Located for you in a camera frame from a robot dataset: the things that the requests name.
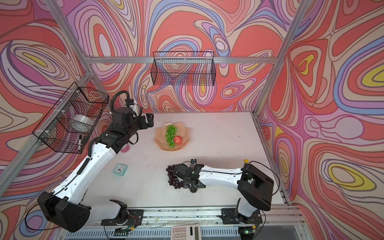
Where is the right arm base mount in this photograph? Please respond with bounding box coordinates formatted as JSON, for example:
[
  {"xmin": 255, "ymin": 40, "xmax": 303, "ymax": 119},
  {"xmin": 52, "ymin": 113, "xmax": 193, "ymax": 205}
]
[{"xmin": 219, "ymin": 208, "xmax": 263, "ymax": 226}]

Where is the small teal clock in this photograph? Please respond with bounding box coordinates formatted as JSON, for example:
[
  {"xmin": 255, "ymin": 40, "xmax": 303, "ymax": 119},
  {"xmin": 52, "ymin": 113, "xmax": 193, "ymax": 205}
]
[{"xmin": 113, "ymin": 164, "xmax": 128, "ymax": 177}]

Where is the black wire basket back wall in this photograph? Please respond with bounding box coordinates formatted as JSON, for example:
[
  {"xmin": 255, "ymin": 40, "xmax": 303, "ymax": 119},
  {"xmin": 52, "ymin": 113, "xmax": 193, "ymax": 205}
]
[{"xmin": 151, "ymin": 51, "xmax": 216, "ymax": 87}]

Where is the peach scalloped fruit bowl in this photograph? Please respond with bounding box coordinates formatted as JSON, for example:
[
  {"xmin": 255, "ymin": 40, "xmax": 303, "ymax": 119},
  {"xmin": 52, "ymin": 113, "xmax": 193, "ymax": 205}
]
[{"xmin": 154, "ymin": 122, "xmax": 191, "ymax": 152}]

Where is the black marker in basket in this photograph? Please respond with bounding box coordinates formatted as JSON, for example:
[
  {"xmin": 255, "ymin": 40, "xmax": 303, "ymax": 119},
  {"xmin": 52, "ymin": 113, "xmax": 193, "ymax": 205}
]
[{"xmin": 78, "ymin": 135, "xmax": 82, "ymax": 153}]

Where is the green fake grape bunch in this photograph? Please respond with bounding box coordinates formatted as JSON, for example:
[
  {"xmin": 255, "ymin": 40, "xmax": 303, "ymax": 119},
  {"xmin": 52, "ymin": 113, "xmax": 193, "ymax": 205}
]
[{"xmin": 165, "ymin": 125, "xmax": 178, "ymax": 149}]

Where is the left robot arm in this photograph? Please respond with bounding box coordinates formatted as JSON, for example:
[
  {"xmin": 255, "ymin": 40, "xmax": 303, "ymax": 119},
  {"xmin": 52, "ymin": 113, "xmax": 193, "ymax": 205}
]
[{"xmin": 38, "ymin": 91, "xmax": 154, "ymax": 233}]

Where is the white calculator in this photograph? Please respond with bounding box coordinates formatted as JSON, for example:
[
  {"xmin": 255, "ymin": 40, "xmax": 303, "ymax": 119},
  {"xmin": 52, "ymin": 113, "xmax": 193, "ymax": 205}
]
[{"xmin": 171, "ymin": 224, "xmax": 202, "ymax": 240}]

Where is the purple fake grape bunch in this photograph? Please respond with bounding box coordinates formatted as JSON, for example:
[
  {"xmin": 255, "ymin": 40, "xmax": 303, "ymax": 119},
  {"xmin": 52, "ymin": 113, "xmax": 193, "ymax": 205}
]
[{"xmin": 166, "ymin": 165, "xmax": 184, "ymax": 189}]

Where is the silver tape roll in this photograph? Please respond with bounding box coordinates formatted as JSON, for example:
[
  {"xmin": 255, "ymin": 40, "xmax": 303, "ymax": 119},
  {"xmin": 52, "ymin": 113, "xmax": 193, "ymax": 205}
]
[{"xmin": 72, "ymin": 114, "xmax": 94, "ymax": 126}]

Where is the black wire basket wall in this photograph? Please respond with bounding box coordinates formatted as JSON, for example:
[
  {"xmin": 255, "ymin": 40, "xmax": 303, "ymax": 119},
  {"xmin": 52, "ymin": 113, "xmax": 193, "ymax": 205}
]
[
  {"xmin": 33, "ymin": 83, "xmax": 109, "ymax": 154},
  {"xmin": 151, "ymin": 51, "xmax": 216, "ymax": 87}
]

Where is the black wire basket left wall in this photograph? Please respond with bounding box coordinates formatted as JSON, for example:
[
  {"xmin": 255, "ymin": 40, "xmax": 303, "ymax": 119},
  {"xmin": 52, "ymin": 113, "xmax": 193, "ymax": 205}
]
[{"xmin": 33, "ymin": 83, "xmax": 109, "ymax": 154}]

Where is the red fake apple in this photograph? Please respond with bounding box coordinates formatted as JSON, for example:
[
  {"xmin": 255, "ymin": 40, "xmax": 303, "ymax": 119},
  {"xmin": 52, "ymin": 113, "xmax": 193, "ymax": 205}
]
[{"xmin": 174, "ymin": 136, "xmax": 183, "ymax": 145}]

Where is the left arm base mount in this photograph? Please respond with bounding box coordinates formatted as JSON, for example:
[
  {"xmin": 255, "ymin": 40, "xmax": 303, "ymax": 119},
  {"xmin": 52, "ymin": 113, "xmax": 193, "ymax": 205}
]
[{"xmin": 101, "ymin": 209, "xmax": 144, "ymax": 227}]

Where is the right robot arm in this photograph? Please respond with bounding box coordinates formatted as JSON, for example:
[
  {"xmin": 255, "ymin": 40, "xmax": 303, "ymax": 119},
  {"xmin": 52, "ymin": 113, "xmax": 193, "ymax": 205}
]
[{"xmin": 168, "ymin": 163, "xmax": 275, "ymax": 218}]

